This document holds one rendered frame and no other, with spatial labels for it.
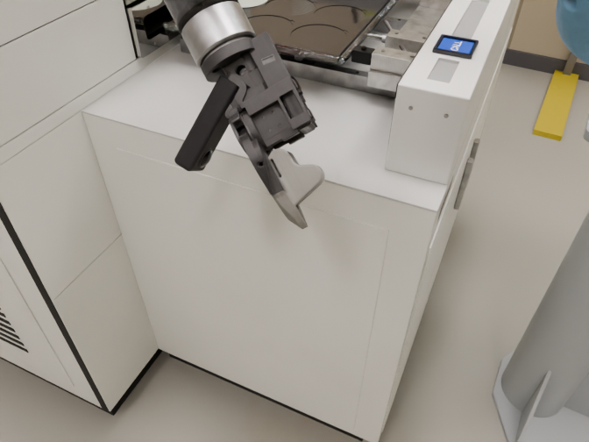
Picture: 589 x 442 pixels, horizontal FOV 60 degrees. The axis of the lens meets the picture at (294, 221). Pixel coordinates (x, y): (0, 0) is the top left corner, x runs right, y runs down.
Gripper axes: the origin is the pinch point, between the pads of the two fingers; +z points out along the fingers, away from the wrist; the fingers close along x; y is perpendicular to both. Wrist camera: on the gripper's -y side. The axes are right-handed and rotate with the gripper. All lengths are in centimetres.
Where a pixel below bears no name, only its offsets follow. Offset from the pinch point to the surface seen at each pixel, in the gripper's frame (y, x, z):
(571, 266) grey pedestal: 38, 51, 34
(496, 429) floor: 10, 75, 72
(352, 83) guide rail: 15.3, 38.2, -17.3
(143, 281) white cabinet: -47, 54, -3
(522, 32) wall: 119, 234, -32
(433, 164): 18.7, 17.1, 2.0
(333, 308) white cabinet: -6.4, 34.1, 17.5
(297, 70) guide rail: 7.5, 40.3, -25.0
